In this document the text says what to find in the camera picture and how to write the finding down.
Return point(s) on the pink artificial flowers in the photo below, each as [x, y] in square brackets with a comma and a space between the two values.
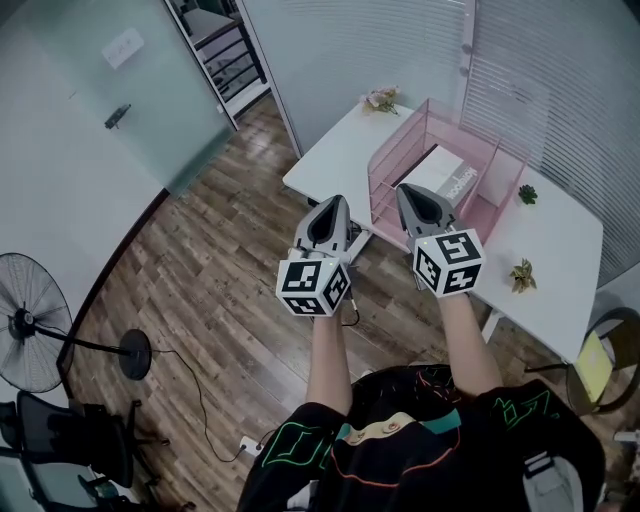
[381, 100]

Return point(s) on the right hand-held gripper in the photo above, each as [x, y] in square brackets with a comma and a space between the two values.
[450, 262]

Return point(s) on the white paper door sign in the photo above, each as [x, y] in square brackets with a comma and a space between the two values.
[123, 47]

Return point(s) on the small dark green plant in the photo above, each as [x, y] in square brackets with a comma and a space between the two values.
[528, 194]

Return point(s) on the person's right forearm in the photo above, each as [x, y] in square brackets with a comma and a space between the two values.
[470, 345]

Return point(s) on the yellow-green round chair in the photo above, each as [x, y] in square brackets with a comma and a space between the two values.
[600, 360]

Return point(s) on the black metal railing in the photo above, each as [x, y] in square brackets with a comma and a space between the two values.
[235, 65]

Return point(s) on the black pedestal fan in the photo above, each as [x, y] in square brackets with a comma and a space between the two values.
[30, 320]

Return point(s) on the grey and white notebook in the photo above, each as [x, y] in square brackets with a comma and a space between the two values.
[440, 172]

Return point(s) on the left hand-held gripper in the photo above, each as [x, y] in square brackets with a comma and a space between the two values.
[310, 285]

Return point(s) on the small yellow-green plant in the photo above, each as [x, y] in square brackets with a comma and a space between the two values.
[523, 275]

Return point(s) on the black office chair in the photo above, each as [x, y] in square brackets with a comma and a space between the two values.
[75, 440]

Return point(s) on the white power strip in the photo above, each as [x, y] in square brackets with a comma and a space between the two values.
[250, 444]

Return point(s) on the person's black printed shirt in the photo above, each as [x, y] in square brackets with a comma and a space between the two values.
[400, 450]

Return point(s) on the person's left forearm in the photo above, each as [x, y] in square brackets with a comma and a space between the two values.
[330, 365]

